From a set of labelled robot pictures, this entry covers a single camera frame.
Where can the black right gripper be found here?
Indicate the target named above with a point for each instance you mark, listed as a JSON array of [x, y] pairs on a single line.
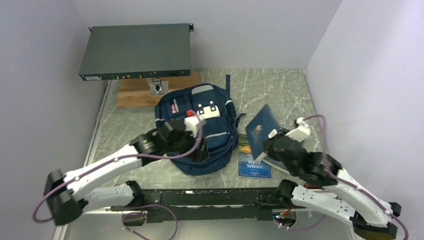
[[267, 144]]

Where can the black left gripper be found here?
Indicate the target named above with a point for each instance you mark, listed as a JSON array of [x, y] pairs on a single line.
[[201, 152]]

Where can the navy blue notebook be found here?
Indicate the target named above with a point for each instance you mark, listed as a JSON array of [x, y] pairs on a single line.
[[262, 127]]

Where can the Animal Farm book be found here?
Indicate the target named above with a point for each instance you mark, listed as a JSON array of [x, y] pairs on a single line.
[[247, 166]]

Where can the navy blue student backpack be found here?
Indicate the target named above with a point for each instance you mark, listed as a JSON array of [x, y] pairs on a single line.
[[220, 122]]

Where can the Nineteen Eighty-Four book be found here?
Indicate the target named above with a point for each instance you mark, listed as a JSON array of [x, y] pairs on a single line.
[[275, 164]]

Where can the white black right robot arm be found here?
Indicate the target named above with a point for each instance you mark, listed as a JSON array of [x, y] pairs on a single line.
[[370, 217]]

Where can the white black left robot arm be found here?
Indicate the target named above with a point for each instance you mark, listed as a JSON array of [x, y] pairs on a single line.
[[69, 195]]

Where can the wooden board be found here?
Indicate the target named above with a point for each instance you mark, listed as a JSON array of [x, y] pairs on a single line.
[[139, 92]]

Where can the grey rack server box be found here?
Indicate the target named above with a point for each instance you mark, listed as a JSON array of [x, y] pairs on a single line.
[[137, 51]]

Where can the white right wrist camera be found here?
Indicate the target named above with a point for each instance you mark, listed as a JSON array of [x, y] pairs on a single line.
[[301, 132]]

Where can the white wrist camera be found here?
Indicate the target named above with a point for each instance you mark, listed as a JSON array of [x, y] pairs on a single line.
[[192, 122], [301, 132]]

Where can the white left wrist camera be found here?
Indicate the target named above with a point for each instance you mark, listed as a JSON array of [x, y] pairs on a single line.
[[192, 122]]

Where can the aluminium extrusion rail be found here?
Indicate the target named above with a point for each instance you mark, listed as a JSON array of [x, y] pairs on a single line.
[[123, 197]]

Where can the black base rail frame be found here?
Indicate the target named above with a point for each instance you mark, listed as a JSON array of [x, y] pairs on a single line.
[[212, 204]]

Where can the grey metal stand bracket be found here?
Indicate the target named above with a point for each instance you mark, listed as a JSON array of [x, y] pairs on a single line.
[[157, 87]]

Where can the aluminium side rail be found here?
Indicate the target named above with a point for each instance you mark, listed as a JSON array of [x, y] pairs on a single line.
[[94, 138]]

